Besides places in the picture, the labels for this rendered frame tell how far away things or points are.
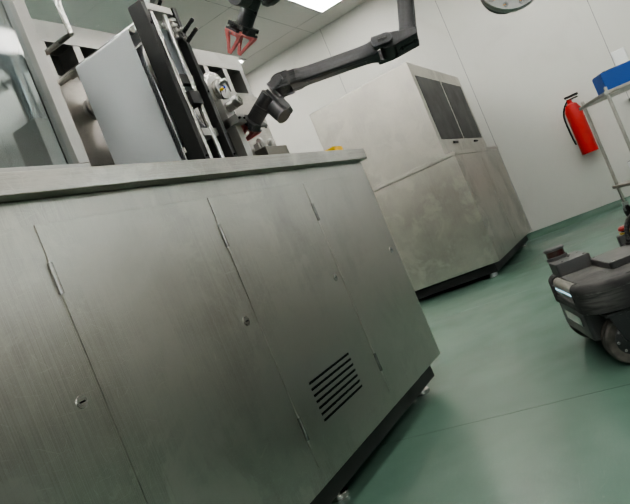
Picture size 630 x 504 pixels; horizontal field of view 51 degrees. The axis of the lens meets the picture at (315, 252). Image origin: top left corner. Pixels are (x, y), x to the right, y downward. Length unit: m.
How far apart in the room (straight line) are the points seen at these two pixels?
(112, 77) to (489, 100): 4.86
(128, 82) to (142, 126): 0.14
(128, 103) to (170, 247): 0.82
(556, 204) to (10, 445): 5.87
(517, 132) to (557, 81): 0.56
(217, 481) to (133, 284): 0.40
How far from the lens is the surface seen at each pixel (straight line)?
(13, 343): 1.07
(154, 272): 1.31
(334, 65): 2.27
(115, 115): 2.14
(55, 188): 1.19
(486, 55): 6.61
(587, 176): 6.46
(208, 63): 3.09
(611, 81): 4.94
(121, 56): 2.13
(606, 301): 1.90
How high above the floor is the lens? 0.58
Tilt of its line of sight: 1 degrees up
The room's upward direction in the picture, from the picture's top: 23 degrees counter-clockwise
